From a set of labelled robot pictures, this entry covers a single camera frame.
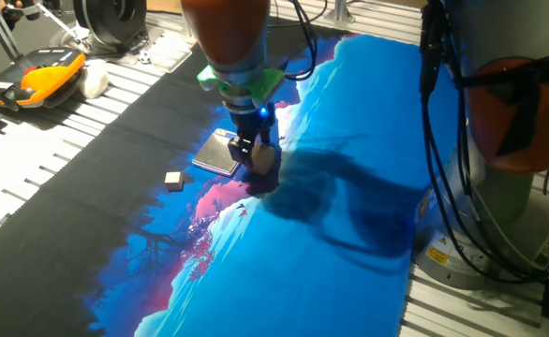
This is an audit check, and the small wooden cube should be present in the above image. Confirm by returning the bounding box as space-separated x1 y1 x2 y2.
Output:
163 170 185 194

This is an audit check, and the grey aluminium frame post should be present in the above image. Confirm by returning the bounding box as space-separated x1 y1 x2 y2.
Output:
0 0 23 63

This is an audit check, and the orange black teach pendant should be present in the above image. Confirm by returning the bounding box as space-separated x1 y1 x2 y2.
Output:
0 46 88 112

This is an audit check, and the thin metal strut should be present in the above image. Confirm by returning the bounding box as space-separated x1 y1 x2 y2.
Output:
22 0 91 53

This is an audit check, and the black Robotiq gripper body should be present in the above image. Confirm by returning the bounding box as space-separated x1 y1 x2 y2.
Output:
230 105 277 142

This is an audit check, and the black round fan housing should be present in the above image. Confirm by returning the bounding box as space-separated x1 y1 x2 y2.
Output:
72 0 149 50

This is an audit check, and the medium wooden cube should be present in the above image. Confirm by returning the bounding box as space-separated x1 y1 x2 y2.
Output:
249 141 276 177

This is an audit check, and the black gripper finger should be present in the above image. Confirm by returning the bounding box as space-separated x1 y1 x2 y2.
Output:
227 134 257 168
259 117 277 148

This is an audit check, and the white flat tray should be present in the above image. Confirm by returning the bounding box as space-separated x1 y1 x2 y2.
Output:
146 31 195 74

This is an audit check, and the brown cardboard box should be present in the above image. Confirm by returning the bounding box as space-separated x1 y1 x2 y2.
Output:
144 0 185 15

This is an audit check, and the blue black landscape print mat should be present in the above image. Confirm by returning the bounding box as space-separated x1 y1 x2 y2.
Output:
0 21 459 337

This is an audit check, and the grey aluminium post foot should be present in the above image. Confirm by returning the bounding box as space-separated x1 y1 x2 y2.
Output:
323 0 357 25

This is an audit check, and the white rounded object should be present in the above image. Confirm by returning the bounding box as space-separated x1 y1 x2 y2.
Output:
78 59 111 100

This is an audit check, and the silver flat kitchen scale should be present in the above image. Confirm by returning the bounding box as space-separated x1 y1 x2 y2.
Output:
191 127 245 179

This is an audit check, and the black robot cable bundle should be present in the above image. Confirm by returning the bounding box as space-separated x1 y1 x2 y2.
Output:
274 0 549 288

